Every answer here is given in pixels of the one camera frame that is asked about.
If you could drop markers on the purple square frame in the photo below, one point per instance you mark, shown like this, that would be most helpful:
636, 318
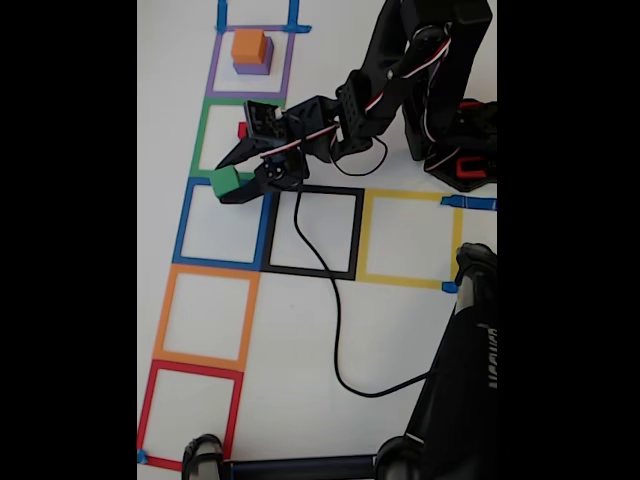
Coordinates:
247, 94

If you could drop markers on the large purple square block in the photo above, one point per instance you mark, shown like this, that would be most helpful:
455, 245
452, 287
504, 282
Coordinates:
252, 69

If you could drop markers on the black tripod stand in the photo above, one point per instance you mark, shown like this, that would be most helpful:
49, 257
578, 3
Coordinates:
450, 400

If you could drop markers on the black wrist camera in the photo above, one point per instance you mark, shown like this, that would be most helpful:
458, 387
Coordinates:
282, 172

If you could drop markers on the green square frame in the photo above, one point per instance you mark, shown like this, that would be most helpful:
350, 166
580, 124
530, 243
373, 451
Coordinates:
197, 150

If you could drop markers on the yellow square frame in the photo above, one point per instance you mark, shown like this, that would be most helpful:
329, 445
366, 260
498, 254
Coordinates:
400, 281

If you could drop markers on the green square block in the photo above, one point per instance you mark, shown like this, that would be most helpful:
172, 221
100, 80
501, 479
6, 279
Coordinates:
225, 181

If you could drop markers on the orange square frame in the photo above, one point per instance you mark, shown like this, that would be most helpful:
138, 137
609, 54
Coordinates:
200, 361

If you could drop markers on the orange square block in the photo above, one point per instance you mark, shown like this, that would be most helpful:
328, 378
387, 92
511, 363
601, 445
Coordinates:
247, 45

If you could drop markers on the small red cube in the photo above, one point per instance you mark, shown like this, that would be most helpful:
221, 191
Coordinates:
242, 130

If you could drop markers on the blue tape strip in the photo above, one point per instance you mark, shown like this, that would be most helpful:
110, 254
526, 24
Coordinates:
449, 287
142, 456
302, 29
294, 12
222, 12
475, 203

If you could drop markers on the red square frame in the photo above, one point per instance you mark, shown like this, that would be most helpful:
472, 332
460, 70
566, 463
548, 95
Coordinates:
192, 369

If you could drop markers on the blue square frame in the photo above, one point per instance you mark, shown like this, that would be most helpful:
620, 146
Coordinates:
220, 262

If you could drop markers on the black square frame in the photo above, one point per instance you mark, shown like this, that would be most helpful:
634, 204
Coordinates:
310, 273

